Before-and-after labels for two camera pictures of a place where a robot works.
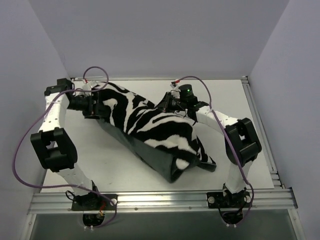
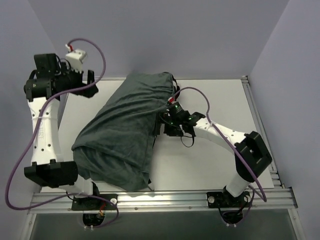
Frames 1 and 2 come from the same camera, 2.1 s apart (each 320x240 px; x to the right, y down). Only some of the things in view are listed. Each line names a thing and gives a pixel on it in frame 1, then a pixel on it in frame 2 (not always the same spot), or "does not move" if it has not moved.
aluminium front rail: [50, 202] does not move
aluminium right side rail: [267, 152] does not move
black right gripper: [167, 102] to [164, 127]
